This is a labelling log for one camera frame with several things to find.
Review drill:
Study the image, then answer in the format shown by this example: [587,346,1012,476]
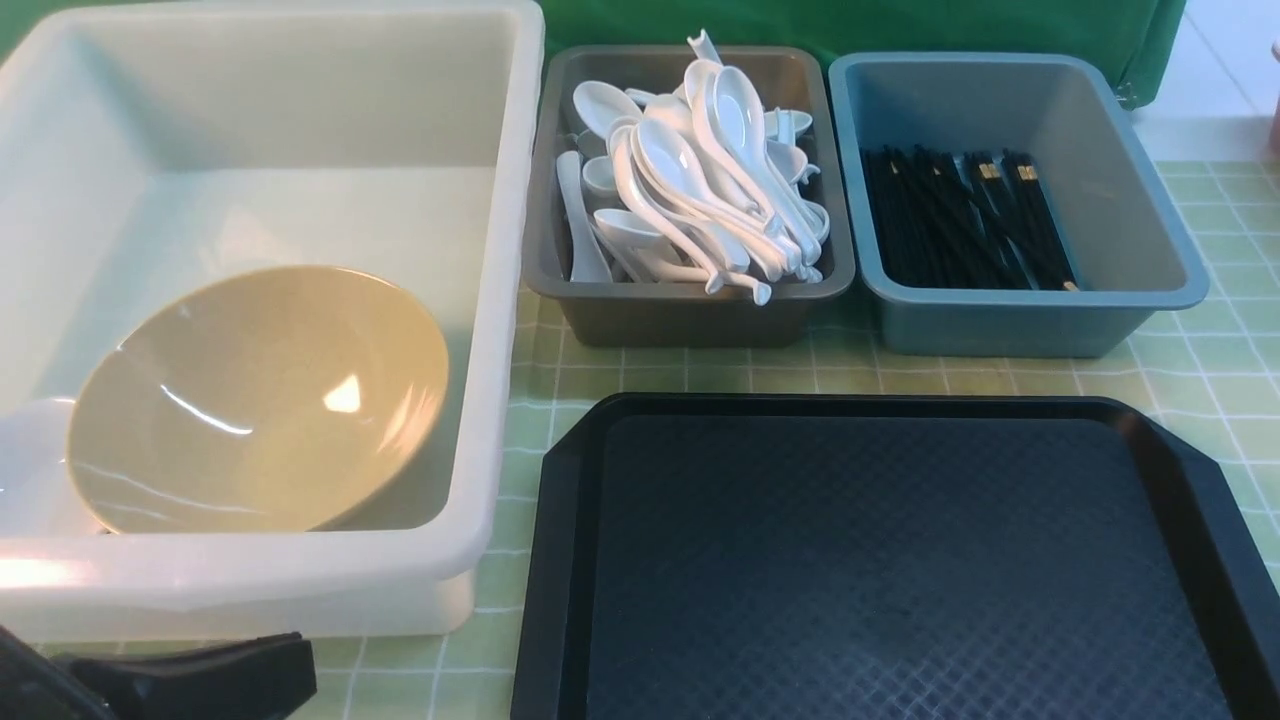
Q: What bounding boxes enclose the pile of white spoons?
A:
[554,31,831,306]

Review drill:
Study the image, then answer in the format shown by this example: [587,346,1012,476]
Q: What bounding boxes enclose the beige noodle bowl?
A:
[65,265,451,534]

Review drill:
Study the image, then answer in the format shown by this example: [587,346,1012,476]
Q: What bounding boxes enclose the large white plastic tub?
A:
[3,1,544,644]

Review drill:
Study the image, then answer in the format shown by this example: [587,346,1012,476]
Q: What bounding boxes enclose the green cloth backdrop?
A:
[541,1,1185,109]

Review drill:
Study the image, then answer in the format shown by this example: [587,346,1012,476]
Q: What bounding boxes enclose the green checked tablecloth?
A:
[0,160,1280,720]

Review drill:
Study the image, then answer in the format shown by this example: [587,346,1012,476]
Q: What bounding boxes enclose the grey spoon bin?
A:
[522,45,858,348]

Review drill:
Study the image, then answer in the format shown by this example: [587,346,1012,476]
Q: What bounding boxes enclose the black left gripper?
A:
[1,628,317,719]

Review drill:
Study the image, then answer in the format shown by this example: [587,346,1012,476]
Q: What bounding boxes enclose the blue chopstick bin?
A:
[828,53,1210,357]

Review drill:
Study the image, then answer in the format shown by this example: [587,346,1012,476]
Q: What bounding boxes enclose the pile of black chopsticks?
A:
[860,145,1083,292]

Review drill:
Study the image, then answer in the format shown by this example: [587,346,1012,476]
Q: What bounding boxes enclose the black serving tray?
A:
[509,392,1279,719]

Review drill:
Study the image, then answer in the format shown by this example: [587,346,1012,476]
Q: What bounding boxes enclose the white square dish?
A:
[1,397,105,538]

